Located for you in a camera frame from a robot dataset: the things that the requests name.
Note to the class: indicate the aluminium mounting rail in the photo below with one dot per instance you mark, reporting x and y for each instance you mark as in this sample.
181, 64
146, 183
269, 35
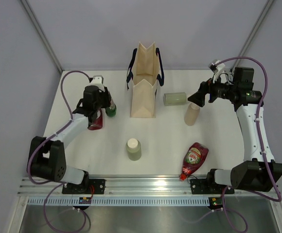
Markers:
121, 186

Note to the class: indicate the right aluminium frame post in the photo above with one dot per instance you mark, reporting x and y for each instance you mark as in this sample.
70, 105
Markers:
256, 27

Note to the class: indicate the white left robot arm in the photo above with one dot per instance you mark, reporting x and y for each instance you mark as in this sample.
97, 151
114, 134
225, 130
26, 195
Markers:
47, 160

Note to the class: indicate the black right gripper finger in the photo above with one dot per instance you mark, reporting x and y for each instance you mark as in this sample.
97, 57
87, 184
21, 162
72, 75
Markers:
198, 98
204, 87

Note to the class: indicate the green bottle red cap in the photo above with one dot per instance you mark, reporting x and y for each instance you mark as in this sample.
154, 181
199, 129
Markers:
111, 109

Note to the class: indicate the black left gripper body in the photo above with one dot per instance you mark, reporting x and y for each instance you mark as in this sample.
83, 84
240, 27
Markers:
100, 103

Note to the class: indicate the white slotted cable duct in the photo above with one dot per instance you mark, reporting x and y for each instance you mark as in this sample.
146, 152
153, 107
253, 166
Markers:
128, 201

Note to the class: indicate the beige pump bottle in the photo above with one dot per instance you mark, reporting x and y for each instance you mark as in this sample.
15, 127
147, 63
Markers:
191, 114

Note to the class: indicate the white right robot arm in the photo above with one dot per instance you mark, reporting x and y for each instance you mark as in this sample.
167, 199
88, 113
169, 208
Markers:
258, 171

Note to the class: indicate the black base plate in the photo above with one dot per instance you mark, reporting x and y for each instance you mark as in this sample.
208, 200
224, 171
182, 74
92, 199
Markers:
92, 186
201, 187

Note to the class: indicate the green bottle standing white cap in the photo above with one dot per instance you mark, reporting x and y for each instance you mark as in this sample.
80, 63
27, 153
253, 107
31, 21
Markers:
133, 148

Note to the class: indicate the left aluminium frame post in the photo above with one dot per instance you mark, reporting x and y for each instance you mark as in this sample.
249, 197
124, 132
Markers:
41, 34

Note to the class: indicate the green bottle lying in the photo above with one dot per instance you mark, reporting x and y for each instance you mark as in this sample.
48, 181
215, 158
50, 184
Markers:
171, 99

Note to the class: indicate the red Fairy dish soap bottle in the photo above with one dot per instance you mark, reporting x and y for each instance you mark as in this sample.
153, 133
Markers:
193, 160

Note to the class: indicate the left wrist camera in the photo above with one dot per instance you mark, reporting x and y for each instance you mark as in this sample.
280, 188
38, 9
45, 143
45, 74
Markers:
97, 81

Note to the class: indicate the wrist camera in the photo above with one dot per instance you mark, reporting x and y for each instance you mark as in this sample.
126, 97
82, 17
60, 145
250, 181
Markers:
218, 68
97, 81

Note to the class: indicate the aluminium frame post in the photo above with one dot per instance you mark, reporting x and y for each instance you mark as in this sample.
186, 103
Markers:
256, 27
41, 34

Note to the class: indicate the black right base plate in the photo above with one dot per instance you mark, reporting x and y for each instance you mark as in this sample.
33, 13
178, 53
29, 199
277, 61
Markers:
201, 187

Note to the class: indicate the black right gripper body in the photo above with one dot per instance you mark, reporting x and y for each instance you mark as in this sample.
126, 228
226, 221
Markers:
220, 90

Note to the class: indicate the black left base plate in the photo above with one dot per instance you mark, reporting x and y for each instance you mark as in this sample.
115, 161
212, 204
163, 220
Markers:
92, 186

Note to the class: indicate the beige canvas tote bag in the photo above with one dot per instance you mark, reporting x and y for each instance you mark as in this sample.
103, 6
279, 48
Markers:
145, 74

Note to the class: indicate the dark red bottle left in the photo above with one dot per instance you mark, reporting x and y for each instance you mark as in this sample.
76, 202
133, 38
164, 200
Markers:
98, 123

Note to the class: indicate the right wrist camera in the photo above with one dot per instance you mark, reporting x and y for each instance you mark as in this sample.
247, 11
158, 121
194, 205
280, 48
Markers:
218, 68

